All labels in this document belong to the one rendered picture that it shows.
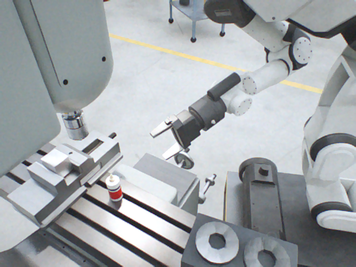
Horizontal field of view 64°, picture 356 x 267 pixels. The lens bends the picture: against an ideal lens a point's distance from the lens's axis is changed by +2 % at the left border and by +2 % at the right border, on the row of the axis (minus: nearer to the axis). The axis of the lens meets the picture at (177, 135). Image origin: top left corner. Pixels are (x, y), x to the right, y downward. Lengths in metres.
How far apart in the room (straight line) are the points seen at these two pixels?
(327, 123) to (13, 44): 0.82
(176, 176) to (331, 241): 0.68
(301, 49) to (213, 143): 1.58
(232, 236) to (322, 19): 0.51
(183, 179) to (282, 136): 1.54
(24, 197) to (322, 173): 0.92
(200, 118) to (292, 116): 2.14
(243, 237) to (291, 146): 1.94
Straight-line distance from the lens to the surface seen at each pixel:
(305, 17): 0.75
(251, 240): 0.64
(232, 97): 0.80
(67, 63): 0.49
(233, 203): 1.54
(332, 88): 1.00
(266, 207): 1.33
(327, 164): 1.01
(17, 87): 0.42
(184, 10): 4.25
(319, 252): 1.33
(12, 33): 0.41
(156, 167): 1.27
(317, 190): 1.19
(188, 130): 0.77
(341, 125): 0.97
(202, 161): 2.24
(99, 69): 0.55
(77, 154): 0.95
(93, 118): 2.75
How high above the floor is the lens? 1.66
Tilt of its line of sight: 42 degrees down
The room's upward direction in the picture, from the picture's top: straight up
